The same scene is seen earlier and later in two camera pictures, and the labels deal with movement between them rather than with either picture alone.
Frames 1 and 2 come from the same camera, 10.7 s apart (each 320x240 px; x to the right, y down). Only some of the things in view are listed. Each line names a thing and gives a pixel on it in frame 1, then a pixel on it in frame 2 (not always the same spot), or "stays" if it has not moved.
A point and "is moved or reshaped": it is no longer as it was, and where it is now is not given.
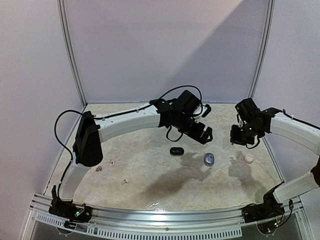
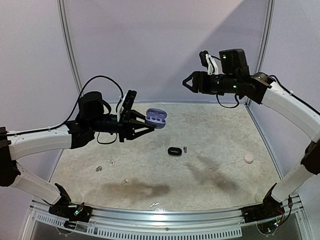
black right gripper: x=238 y=136 → x=200 y=82
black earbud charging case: x=177 y=151 stays
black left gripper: x=196 y=135 → x=126 y=126
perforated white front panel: x=60 y=225 stays
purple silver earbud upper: x=99 y=168 stays
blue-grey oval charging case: x=209 y=159 is moved or reshaped
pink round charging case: x=248 y=158 stays
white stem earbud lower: x=125 y=180 stays
